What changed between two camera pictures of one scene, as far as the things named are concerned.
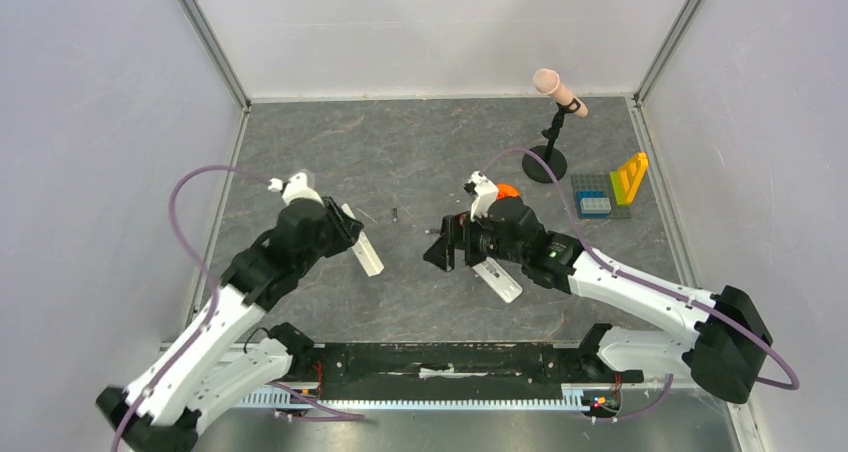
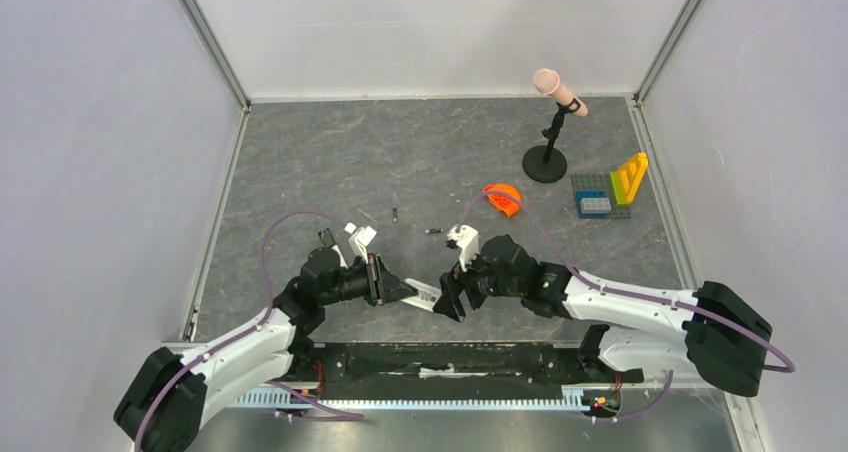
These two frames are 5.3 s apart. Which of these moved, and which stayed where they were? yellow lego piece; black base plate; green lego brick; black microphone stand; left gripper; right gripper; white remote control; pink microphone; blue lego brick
Moved: white remote control; right gripper; left gripper
Stayed: pink microphone; black microphone stand; yellow lego piece; green lego brick; black base plate; blue lego brick
